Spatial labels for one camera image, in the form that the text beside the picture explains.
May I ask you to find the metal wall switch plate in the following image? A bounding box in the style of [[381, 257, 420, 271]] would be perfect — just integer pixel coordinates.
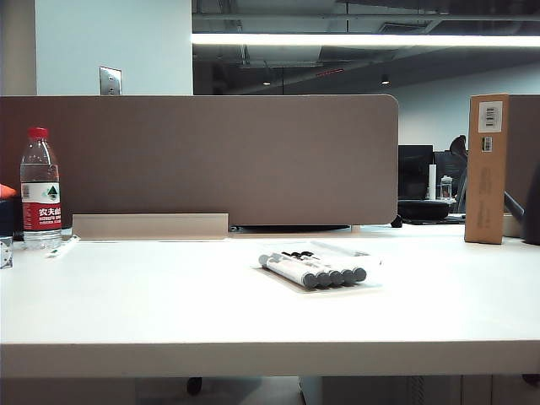
[[99, 66, 123, 95]]

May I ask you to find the tall brown cardboard box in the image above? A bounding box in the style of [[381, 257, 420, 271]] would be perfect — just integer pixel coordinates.
[[464, 93, 510, 245]]

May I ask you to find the grey handle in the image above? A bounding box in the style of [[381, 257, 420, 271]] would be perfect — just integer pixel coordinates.
[[503, 190, 527, 220]]

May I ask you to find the clear water bottle red label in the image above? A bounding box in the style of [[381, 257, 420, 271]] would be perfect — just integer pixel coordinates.
[[19, 127, 63, 251]]

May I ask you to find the white marker black cap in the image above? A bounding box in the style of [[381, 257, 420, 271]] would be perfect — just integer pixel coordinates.
[[294, 250, 355, 284], [257, 253, 318, 291], [282, 251, 343, 286], [305, 249, 367, 283], [269, 251, 331, 288]]

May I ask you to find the small blue patterned box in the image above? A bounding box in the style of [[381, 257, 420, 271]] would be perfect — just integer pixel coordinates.
[[0, 235, 16, 270]]

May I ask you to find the brown desk partition panel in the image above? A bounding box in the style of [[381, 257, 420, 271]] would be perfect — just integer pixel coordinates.
[[0, 94, 400, 227]]

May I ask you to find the clear plastic marker packaging box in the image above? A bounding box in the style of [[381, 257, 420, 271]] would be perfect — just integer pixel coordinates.
[[251, 239, 384, 294]]

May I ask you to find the black computer monitor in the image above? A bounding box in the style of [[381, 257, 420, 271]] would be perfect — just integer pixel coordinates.
[[398, 144, 435, 200]]

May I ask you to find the black partition foot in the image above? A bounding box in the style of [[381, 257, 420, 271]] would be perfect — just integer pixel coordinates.
[[234, 224, 352, 233]]

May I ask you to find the long ceiling light strip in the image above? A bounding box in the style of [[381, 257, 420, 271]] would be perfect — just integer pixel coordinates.
[[191, 32, 540, 47]]

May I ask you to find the beige cable tray strip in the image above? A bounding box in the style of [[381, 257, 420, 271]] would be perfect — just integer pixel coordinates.
[[71, 213, 230, 240]]

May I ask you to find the black round flat object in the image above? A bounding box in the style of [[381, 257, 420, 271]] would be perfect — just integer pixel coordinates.
[[397, 199, 451, 220]]

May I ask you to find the brown neighbouring partition panel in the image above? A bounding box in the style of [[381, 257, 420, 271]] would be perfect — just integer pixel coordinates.
[[504, 93, 540, 216]]

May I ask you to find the dark blue object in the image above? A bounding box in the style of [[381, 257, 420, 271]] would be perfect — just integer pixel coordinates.
[[0, 197, 24, 237]]

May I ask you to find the black office chair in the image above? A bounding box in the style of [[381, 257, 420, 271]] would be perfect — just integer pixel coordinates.
[[434, 134, 469, 214]]

